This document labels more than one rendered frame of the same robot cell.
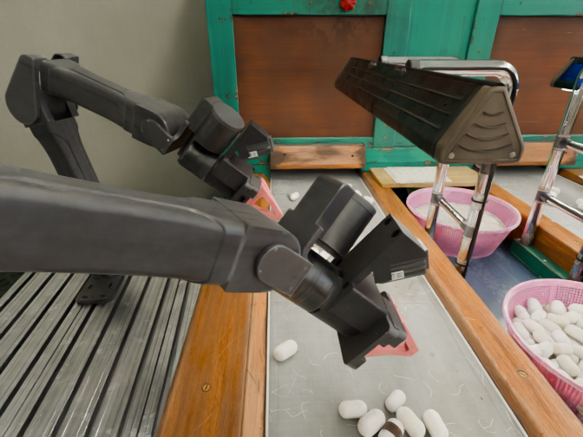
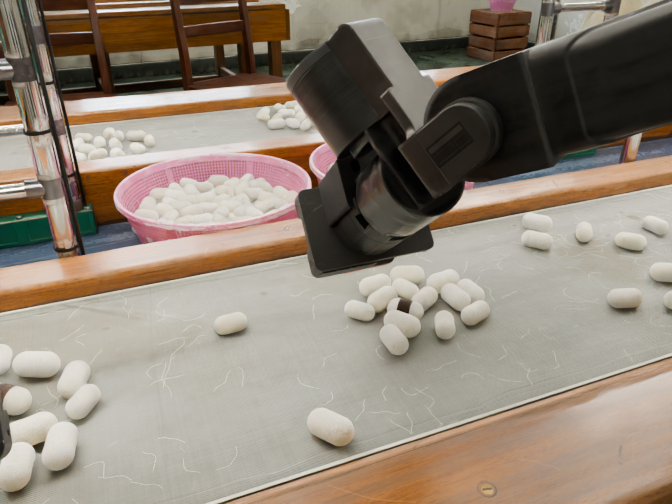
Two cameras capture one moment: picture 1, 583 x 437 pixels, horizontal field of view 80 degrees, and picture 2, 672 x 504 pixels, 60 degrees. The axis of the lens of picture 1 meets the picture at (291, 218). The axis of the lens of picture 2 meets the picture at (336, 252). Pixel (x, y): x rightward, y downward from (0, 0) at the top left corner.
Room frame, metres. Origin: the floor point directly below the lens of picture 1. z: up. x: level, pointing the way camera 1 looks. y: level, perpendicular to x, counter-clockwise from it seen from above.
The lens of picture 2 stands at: (0.46, 0.31, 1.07)
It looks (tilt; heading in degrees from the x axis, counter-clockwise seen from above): 28 degrees down; 251
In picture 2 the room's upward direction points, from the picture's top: straight up
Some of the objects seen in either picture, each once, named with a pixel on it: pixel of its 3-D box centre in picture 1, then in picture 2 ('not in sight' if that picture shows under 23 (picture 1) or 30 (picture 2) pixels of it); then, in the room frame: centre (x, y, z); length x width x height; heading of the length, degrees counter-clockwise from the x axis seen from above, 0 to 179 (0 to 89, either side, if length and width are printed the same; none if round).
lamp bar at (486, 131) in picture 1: (387, 87); not in sight; (0.62, -0.16, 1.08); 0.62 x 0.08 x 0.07; 3
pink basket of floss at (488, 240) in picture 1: (456, 222); not in sight; (0.81, -0.43, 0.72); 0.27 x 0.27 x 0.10
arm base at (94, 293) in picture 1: (106, 259); not in sight; (0.65, 0.41, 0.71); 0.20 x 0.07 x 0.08; 7
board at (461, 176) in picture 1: (427, 176); not in sight; (1.02, -0.42, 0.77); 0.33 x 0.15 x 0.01; 93
